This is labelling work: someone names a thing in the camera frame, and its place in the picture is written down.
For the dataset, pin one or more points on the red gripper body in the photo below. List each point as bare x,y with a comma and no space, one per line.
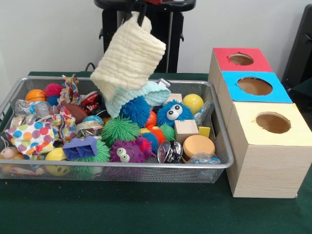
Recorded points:
153,1

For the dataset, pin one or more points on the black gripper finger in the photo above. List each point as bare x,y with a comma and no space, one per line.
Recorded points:
128,12
142,13

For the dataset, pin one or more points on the cream waffle cloth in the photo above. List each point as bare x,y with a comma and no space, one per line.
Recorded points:
129,61

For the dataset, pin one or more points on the red black packet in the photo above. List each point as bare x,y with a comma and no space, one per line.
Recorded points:
90,100

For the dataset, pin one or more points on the clear blue plastic packet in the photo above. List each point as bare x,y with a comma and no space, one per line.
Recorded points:
204,113

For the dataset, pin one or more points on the clear mesh bin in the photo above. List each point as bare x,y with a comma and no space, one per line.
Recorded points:
217,146

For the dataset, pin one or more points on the wooden box with three holes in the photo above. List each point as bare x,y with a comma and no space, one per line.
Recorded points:
265,161

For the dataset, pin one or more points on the mint green knit cloth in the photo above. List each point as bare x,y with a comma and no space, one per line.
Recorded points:
151,95

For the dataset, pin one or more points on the blue fuzzy ball with eyes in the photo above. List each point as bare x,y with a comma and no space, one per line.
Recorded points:
174,113

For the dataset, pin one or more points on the pink spiky ball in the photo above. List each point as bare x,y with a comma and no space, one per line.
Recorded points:
52,89

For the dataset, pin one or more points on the blue globe ball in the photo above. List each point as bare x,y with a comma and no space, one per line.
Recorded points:
92,119

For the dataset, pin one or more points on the brown toy football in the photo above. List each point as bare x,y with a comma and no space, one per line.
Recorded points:
75,112

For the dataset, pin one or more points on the small green spiky ball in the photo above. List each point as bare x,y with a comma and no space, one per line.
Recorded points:
119,129

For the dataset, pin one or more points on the silver can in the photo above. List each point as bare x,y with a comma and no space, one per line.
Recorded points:
88,129

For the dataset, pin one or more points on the wooden cube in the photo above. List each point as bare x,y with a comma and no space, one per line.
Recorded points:
186,130

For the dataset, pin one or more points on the small orange basketball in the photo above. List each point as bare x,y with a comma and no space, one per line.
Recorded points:
35,95

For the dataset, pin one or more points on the yellow block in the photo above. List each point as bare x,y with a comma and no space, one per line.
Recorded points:
204,131

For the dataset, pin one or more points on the purple spiky ball with eyes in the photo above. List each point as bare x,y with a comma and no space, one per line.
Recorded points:
127,151

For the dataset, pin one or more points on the large green spiky ball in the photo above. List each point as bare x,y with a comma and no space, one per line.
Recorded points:
103,153

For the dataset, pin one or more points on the round wooden disc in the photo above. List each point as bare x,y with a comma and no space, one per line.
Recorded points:
198,146

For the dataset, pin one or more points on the purple plastic block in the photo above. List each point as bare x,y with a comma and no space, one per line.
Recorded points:
80,147

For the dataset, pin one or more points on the black chair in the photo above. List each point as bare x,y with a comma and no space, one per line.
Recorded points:
300,53

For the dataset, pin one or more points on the polka dot cloth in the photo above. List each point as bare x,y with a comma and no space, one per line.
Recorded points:
34,136

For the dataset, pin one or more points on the clear crumpled plastic packet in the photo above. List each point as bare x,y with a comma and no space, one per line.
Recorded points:
204,158

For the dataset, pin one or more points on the yellow smiley ball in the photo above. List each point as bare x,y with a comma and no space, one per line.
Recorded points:
57,161

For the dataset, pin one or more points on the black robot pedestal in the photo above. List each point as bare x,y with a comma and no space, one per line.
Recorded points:
175,39

